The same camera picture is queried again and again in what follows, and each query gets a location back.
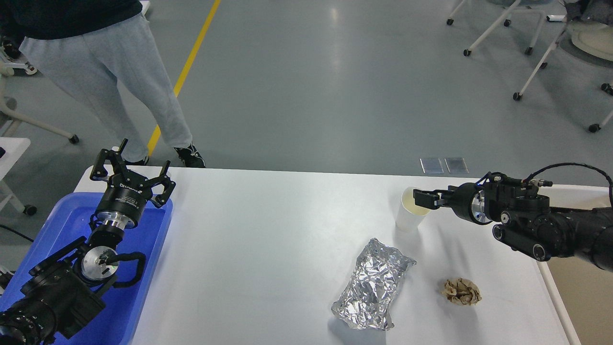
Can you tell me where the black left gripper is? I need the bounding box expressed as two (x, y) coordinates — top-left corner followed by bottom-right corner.
(90, 139), (176, 230)

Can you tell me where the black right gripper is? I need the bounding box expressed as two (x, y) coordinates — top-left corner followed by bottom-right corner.
(413, 183), (492, 225)

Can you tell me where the white paper cup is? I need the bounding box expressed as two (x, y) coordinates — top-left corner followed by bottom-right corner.
(396, 186), (431, 233)

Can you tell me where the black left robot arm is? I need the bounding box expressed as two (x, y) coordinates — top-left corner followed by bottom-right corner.
(1, 139), (176, 345)

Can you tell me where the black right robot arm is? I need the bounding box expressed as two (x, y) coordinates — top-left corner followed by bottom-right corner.
(412, 168), (613, 272)

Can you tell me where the metal floor plate left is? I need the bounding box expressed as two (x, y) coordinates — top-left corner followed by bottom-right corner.
(420, 157), (445, 174)

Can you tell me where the metal floor plate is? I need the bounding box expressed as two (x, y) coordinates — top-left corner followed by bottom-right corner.
(444, 157), (469, 174)
(420, 157), (445, 174)

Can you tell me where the metal floor plate right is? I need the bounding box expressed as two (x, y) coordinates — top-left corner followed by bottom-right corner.
(444, 157), (469, 174)

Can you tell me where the blue plastic bin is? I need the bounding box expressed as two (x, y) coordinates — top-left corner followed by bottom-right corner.
(0, 192), (173, 345)

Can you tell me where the crumpled brown paper ball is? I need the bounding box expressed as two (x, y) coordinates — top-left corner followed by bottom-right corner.
(441, 277), (482, 306)

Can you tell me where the white side table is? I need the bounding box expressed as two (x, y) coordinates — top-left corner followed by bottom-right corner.
(0, 138), (38, 216)

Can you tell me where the crumpled aluminium foil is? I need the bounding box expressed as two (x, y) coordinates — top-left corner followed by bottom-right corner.
(331, 238), (417, 331)

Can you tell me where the person in grey trousers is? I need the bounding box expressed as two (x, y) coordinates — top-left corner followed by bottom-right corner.
(1, 0), (205, 168)

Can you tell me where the white plastic bin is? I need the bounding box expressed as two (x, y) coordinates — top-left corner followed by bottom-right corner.
(539, 185), (613, 345)

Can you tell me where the white rolling stand base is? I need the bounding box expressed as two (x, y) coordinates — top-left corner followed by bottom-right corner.
(1, 61), (79, 145)

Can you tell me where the black equipment on cart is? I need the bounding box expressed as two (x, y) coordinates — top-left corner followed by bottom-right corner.
(0, 36), (39, 76)

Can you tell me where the white rolling chair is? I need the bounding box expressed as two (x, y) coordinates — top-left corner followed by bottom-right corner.
(512, 0), (613, 134)

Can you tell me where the white rolling chair frame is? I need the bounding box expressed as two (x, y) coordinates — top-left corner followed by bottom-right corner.
(463, 0), (551, 57)

